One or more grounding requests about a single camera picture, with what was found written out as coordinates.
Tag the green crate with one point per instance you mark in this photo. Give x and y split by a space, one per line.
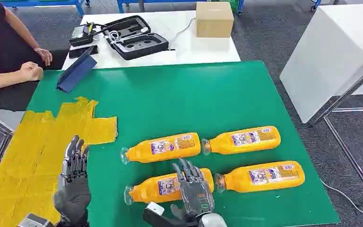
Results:
235 4

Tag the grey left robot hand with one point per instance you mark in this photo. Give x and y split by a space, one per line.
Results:
73 197

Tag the person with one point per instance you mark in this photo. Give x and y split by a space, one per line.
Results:
0 40

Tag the person's right hand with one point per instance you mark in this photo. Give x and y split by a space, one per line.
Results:
31 71

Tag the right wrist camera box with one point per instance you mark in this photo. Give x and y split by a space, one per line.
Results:
155 209

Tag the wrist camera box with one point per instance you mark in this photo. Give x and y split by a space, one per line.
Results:
34 221
155 209

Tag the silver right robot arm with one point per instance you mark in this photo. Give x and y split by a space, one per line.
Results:
212 221

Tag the black device with yellow label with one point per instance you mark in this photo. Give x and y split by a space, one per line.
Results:
79 35

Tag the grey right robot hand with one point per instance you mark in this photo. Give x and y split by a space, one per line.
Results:
195 194

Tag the open black foam case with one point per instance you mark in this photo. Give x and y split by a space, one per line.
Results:
140 45

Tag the green mat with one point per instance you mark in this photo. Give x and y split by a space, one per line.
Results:
175 100

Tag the blue cart frame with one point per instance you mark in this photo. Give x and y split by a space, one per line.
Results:
43 3
169 1

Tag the white cabinet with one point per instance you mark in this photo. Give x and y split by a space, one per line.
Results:
328 56

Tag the white table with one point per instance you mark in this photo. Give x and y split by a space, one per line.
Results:
200 50

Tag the blue folding tablet case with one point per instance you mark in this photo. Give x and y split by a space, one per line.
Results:
75 73

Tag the cardboard box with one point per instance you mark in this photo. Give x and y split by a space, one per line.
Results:
214 20

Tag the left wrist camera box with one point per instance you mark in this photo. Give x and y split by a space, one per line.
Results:
34 221

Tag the orange drink bottle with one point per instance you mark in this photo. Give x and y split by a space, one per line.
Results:
147 194
241 183
169 156
222 145

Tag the person's left hand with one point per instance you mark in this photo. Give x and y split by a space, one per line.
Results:
45 55

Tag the large metal frame stand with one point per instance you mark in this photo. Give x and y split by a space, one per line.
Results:
350 87

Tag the yellow sheet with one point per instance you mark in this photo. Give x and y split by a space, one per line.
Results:
34 156

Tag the black phone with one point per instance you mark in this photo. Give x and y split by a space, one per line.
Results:
75 53

